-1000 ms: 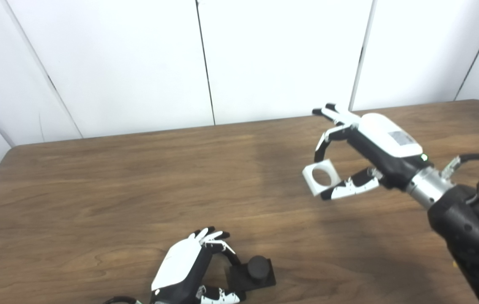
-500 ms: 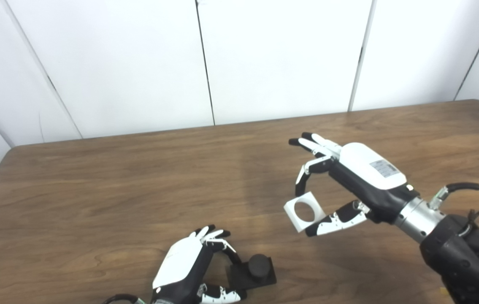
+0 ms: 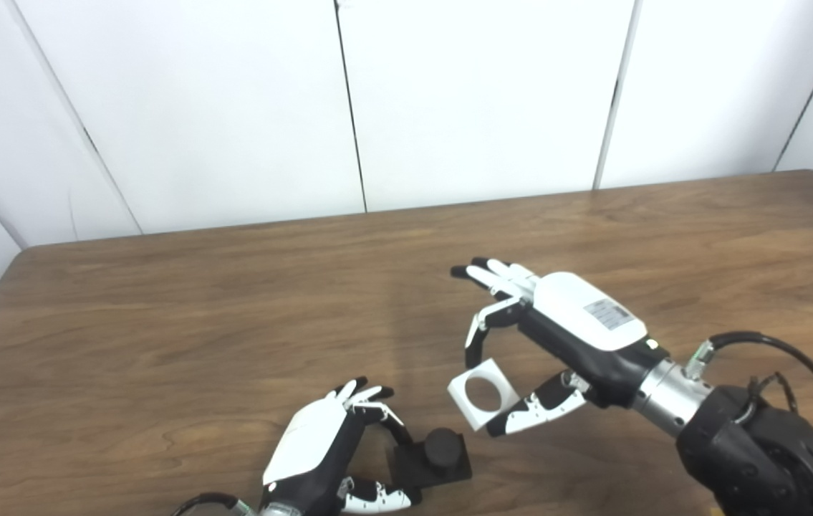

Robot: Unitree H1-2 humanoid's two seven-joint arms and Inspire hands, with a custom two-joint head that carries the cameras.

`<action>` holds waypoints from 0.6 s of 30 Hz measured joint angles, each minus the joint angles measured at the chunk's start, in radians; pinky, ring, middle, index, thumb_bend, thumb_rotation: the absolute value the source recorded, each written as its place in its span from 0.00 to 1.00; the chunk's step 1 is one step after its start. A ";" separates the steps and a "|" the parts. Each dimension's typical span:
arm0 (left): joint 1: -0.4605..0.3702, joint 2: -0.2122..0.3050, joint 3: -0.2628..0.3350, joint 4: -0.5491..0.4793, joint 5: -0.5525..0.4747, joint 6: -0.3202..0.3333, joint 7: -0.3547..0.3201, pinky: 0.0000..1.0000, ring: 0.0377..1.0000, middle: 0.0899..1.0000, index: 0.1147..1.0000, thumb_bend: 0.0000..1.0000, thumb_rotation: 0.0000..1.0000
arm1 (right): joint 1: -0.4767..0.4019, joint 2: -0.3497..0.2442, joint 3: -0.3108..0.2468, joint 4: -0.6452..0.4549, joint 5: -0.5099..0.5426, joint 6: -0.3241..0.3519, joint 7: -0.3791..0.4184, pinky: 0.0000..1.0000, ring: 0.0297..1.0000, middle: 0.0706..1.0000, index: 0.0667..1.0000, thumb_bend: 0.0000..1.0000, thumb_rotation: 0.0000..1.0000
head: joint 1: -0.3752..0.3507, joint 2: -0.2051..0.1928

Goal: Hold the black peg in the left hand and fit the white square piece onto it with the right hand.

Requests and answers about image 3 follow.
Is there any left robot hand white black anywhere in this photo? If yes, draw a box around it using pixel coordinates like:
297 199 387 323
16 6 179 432
261 377 422 516

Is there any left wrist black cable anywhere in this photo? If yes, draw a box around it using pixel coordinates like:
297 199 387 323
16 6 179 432
170 492 258 516

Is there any white square piece with hole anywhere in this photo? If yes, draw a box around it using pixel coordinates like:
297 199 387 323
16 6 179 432
448 358 521 432

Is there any black peg with square base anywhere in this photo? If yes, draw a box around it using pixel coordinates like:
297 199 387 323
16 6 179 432
387 428 473 492

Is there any thin black right arm wire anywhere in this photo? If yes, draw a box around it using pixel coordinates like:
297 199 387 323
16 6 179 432
749 371 798 414

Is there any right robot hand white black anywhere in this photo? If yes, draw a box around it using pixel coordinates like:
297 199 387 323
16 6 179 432
451 257 669 438

